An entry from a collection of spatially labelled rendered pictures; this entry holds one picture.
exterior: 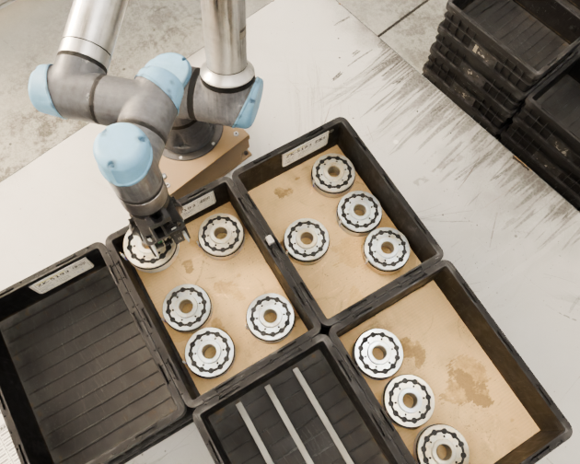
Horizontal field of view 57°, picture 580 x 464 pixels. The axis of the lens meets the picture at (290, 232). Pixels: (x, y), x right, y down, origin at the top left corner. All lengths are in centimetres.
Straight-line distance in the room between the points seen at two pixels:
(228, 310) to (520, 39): 144
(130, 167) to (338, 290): 61
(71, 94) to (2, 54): 200
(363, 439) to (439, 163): 75
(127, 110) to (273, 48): 91
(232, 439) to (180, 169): 64
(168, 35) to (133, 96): 187
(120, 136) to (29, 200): 82
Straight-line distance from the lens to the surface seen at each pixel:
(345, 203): 123
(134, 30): 273
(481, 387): 122
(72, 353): 125
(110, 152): 75
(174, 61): 124
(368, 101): 157
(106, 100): 84
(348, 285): 120
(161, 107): 81
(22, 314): 131
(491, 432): 122
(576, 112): 218
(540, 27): 220
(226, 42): 111
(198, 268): 122
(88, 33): 90
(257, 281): 120
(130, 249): 107
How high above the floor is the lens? 198
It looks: 69 degrees down
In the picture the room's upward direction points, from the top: 1 degrees clockwise
